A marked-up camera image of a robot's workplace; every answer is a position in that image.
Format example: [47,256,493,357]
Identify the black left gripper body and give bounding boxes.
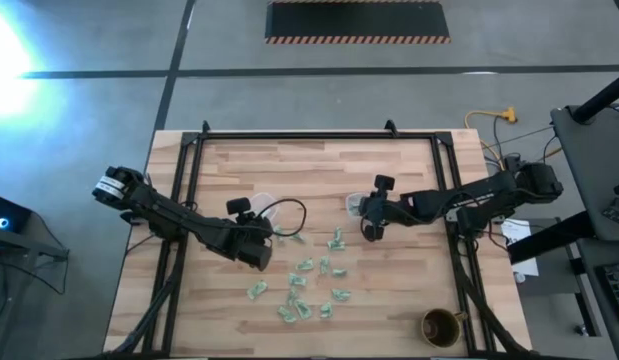
[233,225,274,273]

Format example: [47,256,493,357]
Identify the dark grey desk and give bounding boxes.
[549,102,619,241]

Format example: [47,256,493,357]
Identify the black pole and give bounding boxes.
[571,69,619,125]

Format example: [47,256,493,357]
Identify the black metal table frame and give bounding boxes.
[169,129,478,360]

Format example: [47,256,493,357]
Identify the black left camera cable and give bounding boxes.
[253,198,308,239]

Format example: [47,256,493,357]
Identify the grey side stand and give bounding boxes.
[0,227,70,301]

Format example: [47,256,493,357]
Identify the yellow extension cord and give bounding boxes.
[462,106,519,169]

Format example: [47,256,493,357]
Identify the black computer with blue light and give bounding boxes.
[0,192,33,236]

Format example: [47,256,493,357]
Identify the green packet bold print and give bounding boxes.
[293,298,314,322]

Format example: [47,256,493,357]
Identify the speckled brown teal ceramic mug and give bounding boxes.
[420,307,469,350]

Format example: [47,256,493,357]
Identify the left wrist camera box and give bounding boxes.
[225,196,253,217]

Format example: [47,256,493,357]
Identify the small clear plastic container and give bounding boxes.
[345,191,369,218]

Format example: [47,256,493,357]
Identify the black orange striped floor mat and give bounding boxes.
[264,0,452,45]

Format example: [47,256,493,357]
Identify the white paper sheet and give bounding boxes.
[499,217,540,279]

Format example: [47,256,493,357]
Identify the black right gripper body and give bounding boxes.
[359,193,393,226]

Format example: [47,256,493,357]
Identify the black diagonal frame brace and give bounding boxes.
[108,244,188,360]
[451,239,533,360]

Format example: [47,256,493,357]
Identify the wide clear plastic container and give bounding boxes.
[250,191,281,225]

